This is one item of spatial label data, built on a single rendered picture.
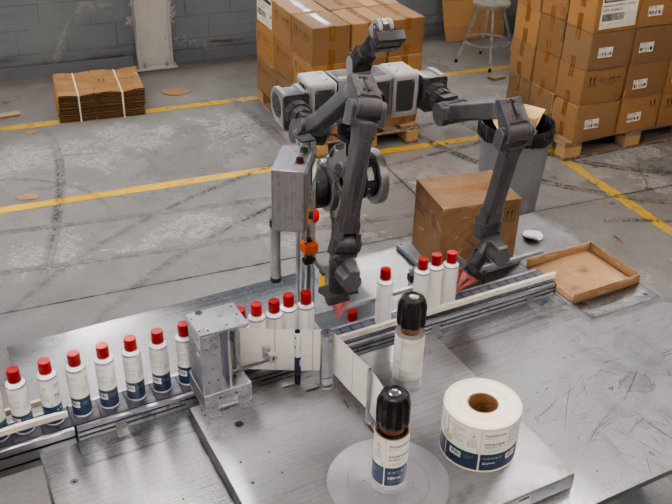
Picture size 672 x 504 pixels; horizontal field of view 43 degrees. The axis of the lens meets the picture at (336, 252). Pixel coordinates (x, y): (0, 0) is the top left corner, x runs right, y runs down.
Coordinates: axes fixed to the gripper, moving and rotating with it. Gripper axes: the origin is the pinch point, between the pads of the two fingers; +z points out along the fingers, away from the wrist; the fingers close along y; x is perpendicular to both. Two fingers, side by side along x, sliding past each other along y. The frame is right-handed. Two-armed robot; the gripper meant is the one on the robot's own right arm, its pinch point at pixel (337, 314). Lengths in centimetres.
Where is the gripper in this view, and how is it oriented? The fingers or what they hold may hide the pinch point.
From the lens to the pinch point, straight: 253.6
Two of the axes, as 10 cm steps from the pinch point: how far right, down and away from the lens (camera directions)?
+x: -4.6, -4.7, 7.6
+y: 8.9, -2.2, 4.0
